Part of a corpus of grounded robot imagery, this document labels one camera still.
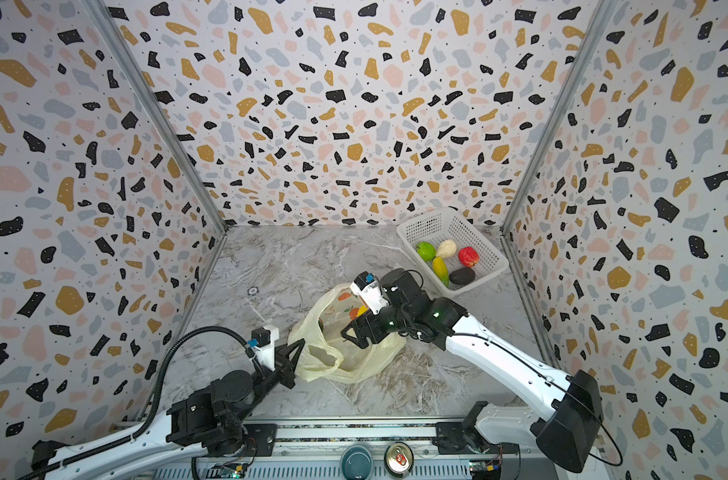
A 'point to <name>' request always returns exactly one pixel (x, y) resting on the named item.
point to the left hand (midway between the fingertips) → (305, 341)
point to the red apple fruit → (468, 256)
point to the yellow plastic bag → (321, 352)
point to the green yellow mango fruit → (440, 268)
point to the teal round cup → (357, 463)
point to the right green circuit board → (485, 469)
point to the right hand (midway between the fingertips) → (349, 322)
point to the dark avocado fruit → (462, 276)
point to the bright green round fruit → (427, 250)
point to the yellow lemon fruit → (362, 309)
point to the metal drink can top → (399, 459)
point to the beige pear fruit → (447, 248)
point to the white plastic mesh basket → (448, 224)
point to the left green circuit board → (232, 470)
